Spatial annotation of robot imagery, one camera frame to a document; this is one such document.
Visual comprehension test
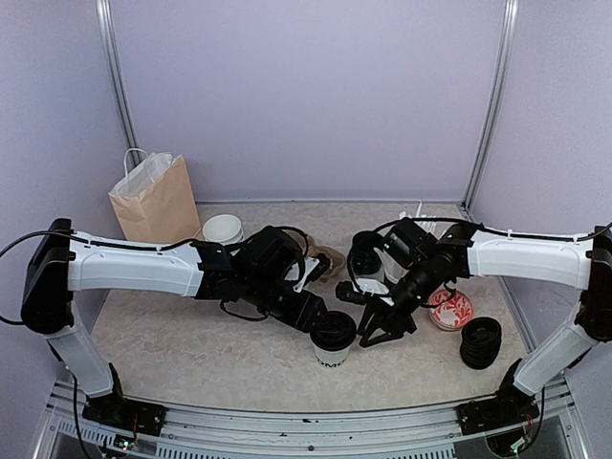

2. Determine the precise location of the right aluminium corner post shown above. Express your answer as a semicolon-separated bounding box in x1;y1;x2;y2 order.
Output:
462;0;520;213

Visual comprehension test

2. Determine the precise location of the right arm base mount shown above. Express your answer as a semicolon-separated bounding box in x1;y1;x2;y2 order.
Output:
455;359;540;435

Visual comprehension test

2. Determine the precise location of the black cup holding straws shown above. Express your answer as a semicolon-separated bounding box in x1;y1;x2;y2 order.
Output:
382;260;407;284

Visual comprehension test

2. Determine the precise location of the aluminium front frame rail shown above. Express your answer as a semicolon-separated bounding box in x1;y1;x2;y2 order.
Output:
26;380;595;458

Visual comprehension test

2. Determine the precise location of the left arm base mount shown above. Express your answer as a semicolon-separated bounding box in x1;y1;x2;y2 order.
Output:
82;363;167;437

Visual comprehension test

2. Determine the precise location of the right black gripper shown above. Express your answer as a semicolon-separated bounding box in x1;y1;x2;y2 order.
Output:
358;256;441;346

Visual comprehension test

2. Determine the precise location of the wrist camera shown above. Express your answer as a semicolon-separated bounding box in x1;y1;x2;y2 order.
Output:
335;278;394;307
285;253;332;293

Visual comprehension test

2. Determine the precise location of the stack of black cup lids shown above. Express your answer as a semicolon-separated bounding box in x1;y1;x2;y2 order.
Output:
459;317;502;370

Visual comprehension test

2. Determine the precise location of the left aluminium corner post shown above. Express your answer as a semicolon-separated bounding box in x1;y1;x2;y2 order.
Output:
95;0;144;167

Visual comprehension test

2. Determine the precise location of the stack of black cup sleeves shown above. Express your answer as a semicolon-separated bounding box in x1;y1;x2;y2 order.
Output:
350;230;383;277

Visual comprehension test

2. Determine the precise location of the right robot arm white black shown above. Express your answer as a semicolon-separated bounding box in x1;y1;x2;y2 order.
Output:
358;217;611;425

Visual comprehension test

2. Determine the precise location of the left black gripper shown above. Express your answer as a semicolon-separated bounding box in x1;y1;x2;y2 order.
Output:
243;272;334;334

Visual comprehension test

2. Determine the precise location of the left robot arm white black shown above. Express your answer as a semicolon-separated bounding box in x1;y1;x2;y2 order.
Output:
15;218;329;426

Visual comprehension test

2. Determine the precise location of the brown cardboard cup carrier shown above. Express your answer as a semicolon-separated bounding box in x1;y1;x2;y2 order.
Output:
295;235;346;283

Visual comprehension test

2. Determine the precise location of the stack of white paper cups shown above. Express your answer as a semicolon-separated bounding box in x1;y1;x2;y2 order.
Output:
202;214;244;245

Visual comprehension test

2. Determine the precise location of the aluminium corner post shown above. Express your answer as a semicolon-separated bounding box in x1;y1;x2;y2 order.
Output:
95;0;144;167
462;0;520;213

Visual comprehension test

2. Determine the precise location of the brown paper bag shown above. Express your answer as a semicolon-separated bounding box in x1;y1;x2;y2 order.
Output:
109;152;201;244

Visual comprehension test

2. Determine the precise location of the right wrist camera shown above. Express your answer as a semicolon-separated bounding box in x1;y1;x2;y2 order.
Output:
335;278;394;307

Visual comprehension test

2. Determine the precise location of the red white patterned bowl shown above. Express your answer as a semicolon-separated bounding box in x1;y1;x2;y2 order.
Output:
428;289;475;331

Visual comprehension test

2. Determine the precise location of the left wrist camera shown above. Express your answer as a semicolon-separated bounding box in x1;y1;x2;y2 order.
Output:
285;253;332;293

